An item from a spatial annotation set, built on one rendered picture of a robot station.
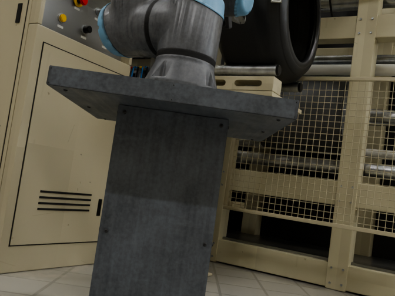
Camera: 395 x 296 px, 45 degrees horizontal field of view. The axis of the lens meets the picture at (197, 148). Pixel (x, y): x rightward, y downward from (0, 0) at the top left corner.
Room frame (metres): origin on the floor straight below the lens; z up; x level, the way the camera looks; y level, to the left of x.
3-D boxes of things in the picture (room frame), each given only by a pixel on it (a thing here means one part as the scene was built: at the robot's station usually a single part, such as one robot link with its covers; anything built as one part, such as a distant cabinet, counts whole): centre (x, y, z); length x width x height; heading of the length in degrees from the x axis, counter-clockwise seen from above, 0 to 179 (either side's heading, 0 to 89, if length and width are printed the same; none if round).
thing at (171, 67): (1.19, 0.06, 0.67); 0.19 x 0.19 x 0.10
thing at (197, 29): (1.19, 0.06, 0.80); 0.17 x 0.15 x 0.18; 57
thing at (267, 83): (1.97, -0.13, 0.83); 0.36 x 0.09 x 0.06; 59
